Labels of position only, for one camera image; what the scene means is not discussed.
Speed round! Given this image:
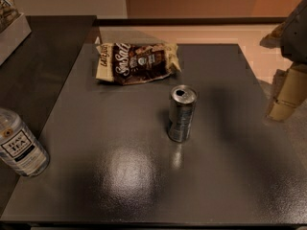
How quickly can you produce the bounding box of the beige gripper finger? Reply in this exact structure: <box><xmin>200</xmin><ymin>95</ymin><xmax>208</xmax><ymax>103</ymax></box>
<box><xmin>266</xmin><ymin>62</ymin><xmax>307</xmax><ymax>122</ymax></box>
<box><xmin>260</xmin><ymin>23</ymin><xmax>285</xmax><ymax>48</ymax></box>

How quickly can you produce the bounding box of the silver redbull can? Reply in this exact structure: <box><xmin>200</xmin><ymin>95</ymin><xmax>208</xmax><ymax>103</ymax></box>
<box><xmin>168</xmin><ymin>84</ymin><xmax>198</xmax><ymax>143</ymax></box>

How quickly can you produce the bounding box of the brown chip bag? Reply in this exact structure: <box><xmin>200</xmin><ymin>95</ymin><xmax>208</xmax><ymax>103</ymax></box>
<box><xmin>96</xmin><ymin>43</ymin><xmax>181</xmax><ymax>85</ymax></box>

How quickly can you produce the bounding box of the white snack box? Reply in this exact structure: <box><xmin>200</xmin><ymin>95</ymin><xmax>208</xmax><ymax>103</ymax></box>
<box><xmin>0</xmin><ymin>0</ymin><xmax>32</xmax><ymax>65</ymax></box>

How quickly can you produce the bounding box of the clear tea bottle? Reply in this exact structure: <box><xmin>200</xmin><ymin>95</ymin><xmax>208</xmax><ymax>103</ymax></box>
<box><xmin>0</xmin><ymin>108</ymin><xmax>50</xmax><ymax>177</ymax></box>

